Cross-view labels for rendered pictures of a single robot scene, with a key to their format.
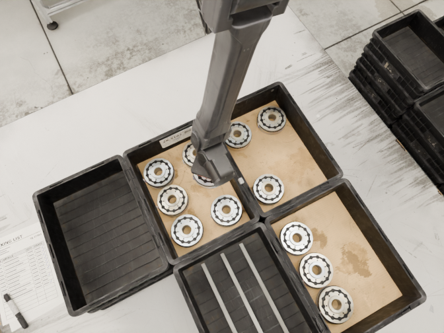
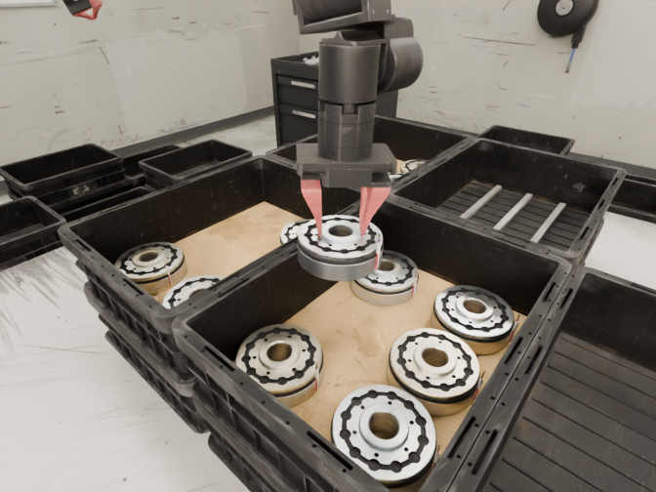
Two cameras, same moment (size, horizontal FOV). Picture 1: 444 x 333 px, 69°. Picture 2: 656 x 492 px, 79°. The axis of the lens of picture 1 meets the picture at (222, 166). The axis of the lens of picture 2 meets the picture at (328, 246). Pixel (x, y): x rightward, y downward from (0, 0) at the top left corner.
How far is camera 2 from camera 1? 0.93 m
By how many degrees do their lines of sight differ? 67
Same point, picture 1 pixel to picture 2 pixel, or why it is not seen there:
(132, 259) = (635, 407)
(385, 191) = not seen: hidden behind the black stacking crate
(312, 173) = (254, 215)
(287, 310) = (463, 202)
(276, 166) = (257, 248)
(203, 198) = (382, 325)
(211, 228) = (430, 295)
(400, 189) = not seen: hidden behind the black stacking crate
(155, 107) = not seen: outside the picture
